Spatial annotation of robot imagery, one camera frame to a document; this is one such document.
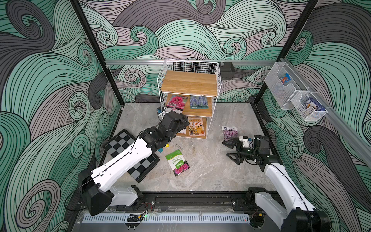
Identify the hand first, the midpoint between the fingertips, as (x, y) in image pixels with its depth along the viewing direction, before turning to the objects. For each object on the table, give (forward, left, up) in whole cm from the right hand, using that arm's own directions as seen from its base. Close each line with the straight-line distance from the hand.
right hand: (225, 149), depth 79 cm
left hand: (+9, +24, +17) cm, 31 cm away
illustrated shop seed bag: (+24, +14, -12) cm, 30 cm away
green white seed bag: (-2, +27, -13) cm, 30 cm away
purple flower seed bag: (+19, -10, -13) cm, 25 cm away
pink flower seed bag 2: (+20, +24, -12) cm, 33 cm away
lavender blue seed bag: (+26, +14, +11) cm, 32 cm away
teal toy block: (+6, +39, -13) cm, 41 cm away
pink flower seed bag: (+25, +28, +11) cm, 39 cm away
